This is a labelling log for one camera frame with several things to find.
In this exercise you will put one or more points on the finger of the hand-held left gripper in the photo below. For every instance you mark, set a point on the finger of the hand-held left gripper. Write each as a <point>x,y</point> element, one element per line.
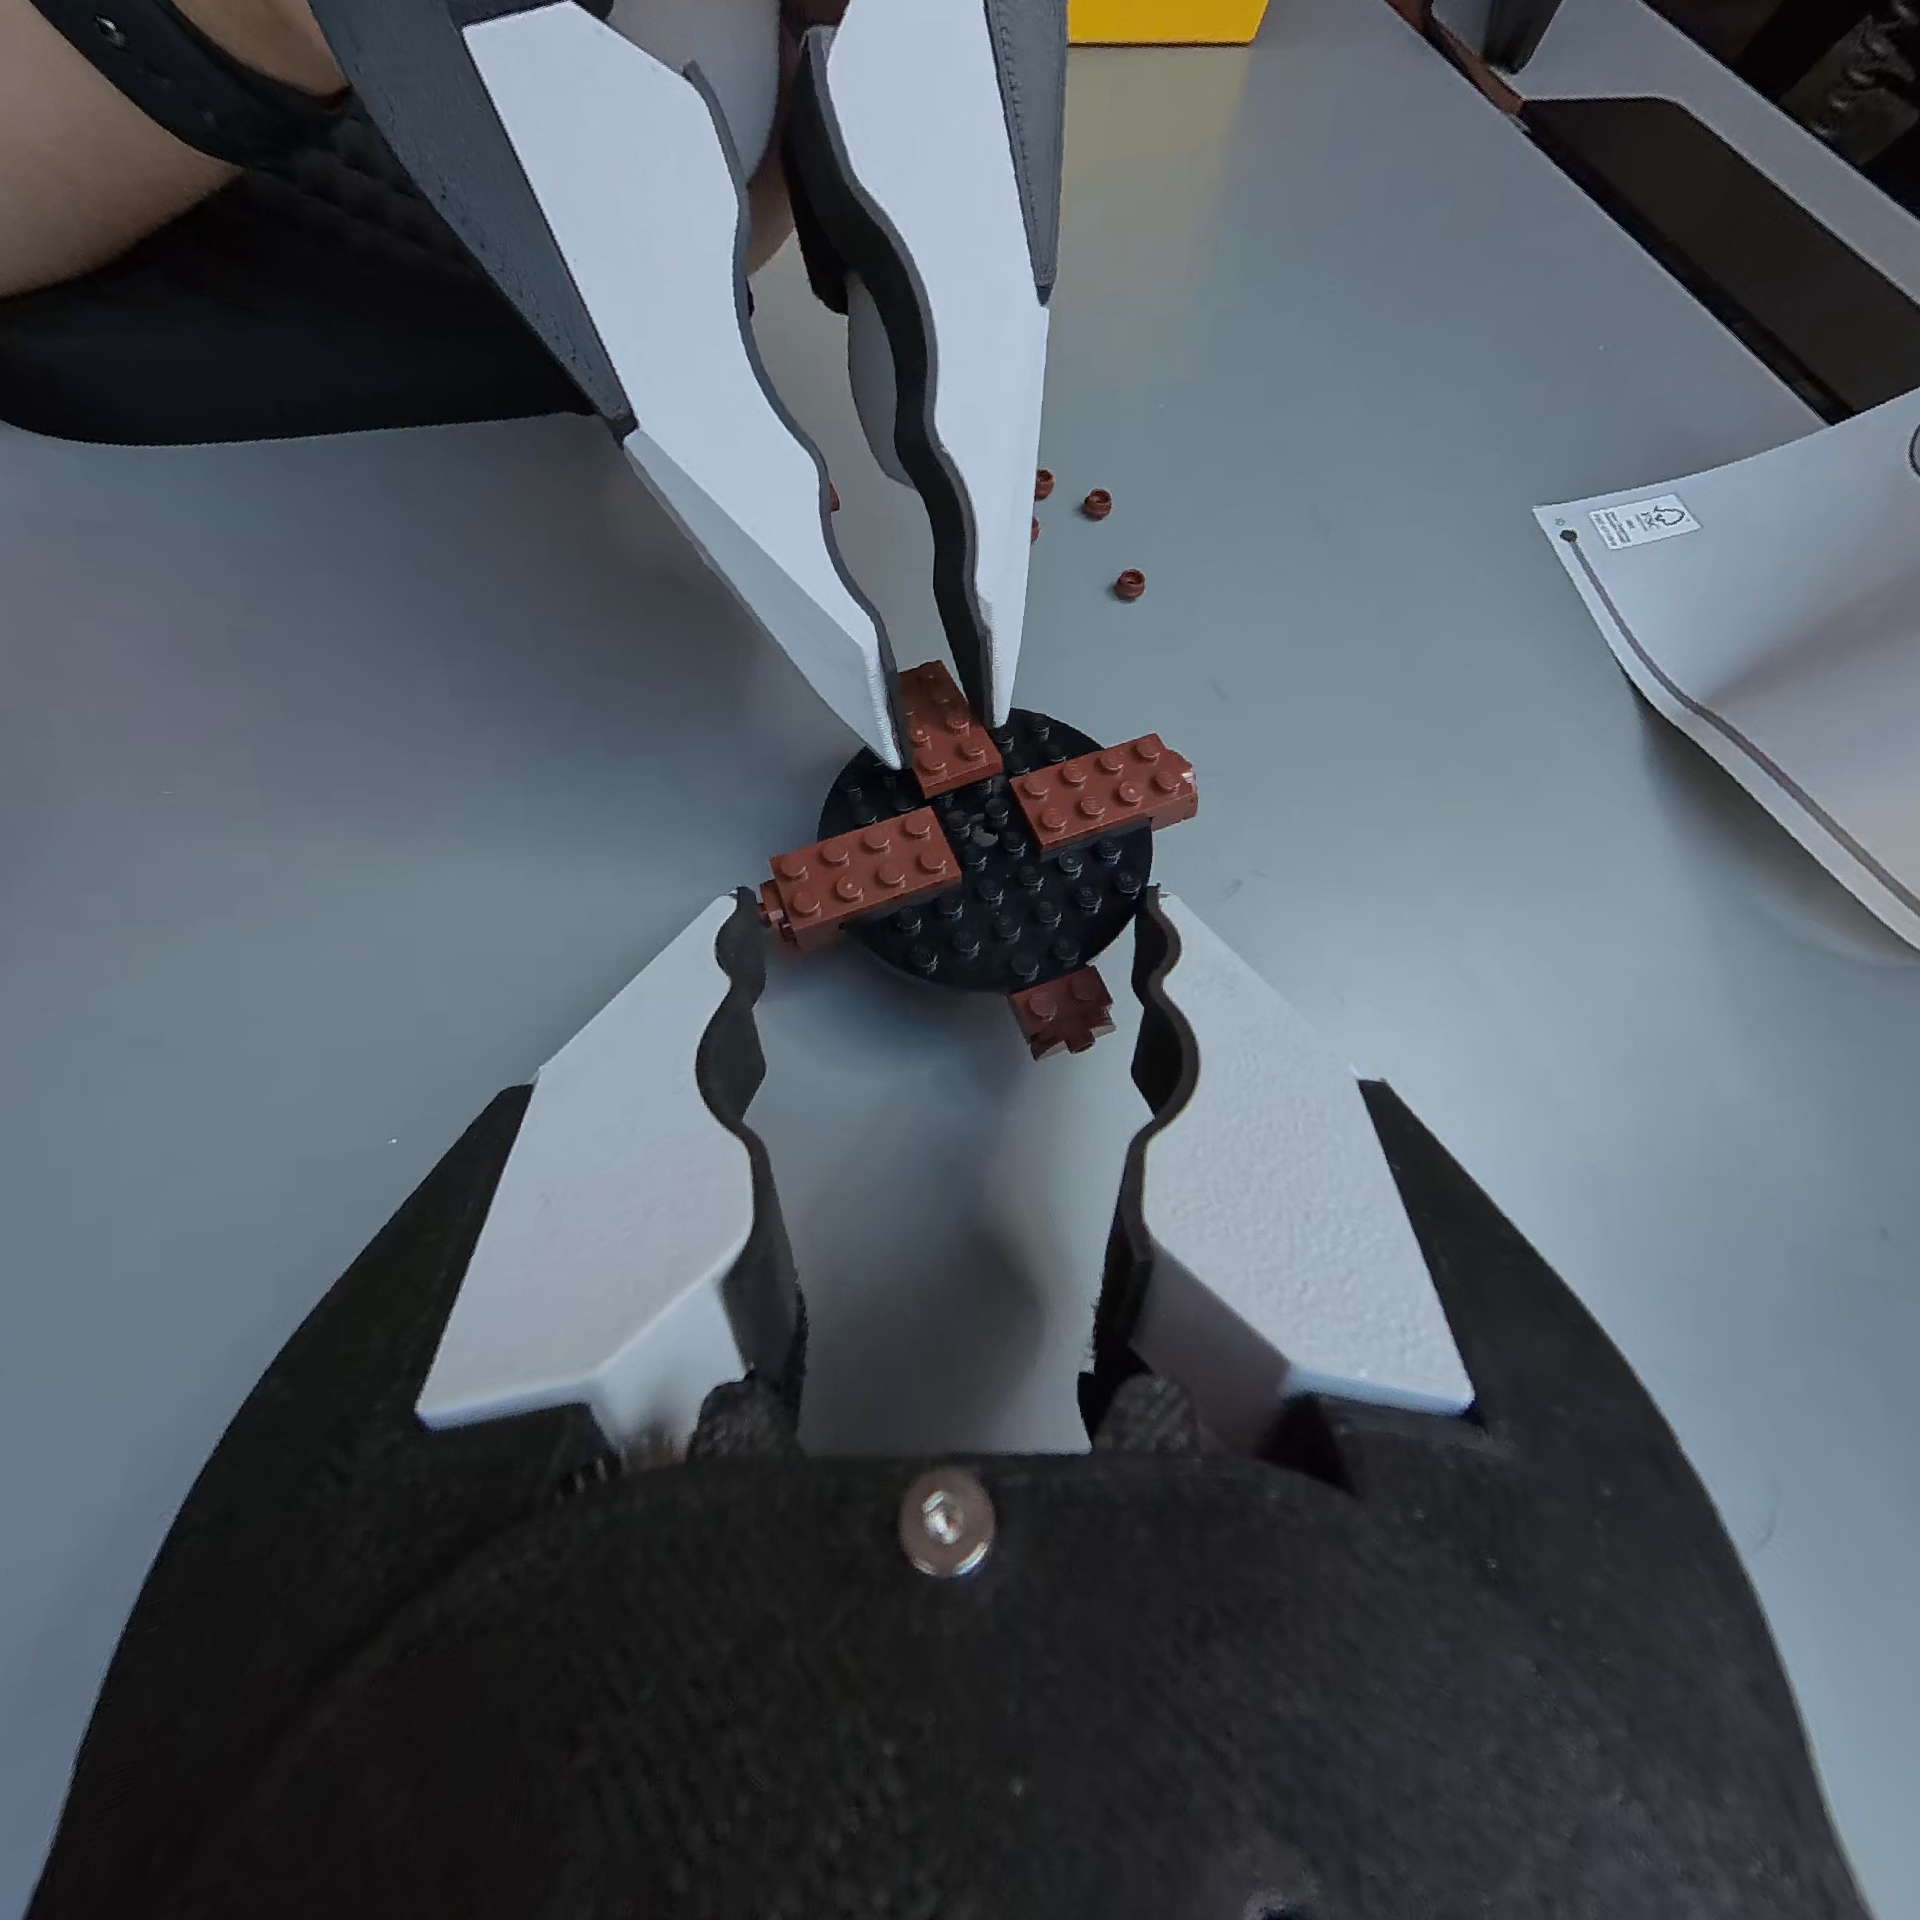
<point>974,225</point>
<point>646,271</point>

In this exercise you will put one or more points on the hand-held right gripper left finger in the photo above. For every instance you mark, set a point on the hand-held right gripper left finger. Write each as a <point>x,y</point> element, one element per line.
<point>600,1201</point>

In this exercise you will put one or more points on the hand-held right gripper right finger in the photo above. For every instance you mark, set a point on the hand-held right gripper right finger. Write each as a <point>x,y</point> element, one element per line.
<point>1290,1201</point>

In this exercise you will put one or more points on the brown black brick assembly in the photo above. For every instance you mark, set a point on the brown black brick assembly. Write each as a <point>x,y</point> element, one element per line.
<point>990,885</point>

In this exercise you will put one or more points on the grey desk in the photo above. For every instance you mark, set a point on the grey desk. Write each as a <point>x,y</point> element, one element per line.
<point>1349,840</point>

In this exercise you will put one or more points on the yellow plastic bin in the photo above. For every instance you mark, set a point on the yellow plastic bin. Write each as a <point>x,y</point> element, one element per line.
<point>1163,19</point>

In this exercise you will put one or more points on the black wrist brace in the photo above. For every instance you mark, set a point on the black wrist brace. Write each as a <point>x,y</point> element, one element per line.
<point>226,76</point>

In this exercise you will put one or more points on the white instruction booklet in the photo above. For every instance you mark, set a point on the white instruction booklet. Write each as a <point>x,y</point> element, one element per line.
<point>1770,630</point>

